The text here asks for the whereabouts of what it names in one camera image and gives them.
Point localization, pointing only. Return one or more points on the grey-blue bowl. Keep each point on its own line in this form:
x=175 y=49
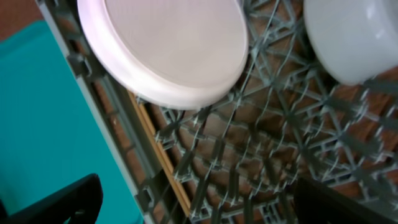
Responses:
x=354 y=40

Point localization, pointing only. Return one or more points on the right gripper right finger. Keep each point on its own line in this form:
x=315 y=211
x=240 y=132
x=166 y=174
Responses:
x=317 y=203

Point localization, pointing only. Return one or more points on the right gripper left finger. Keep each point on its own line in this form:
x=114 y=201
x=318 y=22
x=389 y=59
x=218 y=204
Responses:
x=79 y=202

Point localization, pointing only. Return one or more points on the teal plastic tray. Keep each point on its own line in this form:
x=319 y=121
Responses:
x=49 y=138

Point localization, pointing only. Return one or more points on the grey dishwasher rack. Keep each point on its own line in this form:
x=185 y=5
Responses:
x=239 y=159

